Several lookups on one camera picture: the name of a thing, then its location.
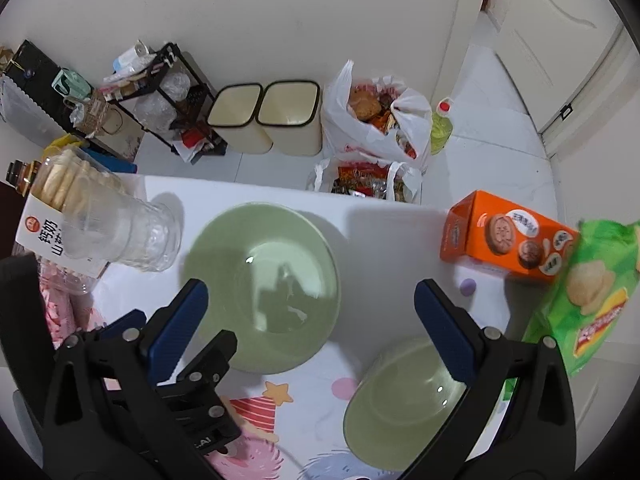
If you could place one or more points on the yellow plastic bag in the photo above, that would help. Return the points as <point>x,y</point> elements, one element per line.
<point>60,144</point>

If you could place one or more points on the white snack shopping bag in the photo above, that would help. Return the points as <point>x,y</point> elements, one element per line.
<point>380,117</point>

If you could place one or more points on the white door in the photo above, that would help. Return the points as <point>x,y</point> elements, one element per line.
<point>551,48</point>

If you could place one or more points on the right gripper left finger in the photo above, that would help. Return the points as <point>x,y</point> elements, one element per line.
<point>80,438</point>

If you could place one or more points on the black wire shelf rack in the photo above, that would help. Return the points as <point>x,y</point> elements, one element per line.
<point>165,95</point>

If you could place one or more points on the clear glass cup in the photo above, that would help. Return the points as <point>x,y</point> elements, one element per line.
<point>102,224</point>

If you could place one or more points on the cream trash bin left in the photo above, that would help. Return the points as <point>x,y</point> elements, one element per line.
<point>233,117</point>

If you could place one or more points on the green ceramic bowl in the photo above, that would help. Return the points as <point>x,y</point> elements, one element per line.
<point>272,280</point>
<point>399,406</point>

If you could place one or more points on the orange Ovaltine biscuit box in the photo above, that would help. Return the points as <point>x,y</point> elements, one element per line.
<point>504,237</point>

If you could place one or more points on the green oil bottle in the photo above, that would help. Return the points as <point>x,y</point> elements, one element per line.
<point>442,126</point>

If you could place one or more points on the yam biscuit plastic box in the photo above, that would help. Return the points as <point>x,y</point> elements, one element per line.
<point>50,193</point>

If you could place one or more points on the pink strawberry ring bag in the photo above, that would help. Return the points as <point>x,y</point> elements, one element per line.
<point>65,311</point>

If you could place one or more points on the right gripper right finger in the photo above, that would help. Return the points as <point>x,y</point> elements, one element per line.
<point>515,419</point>

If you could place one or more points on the green Lays chips bag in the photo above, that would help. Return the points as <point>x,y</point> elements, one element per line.
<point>585,301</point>

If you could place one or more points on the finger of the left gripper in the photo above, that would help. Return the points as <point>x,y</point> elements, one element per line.
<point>206,369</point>
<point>133,320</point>

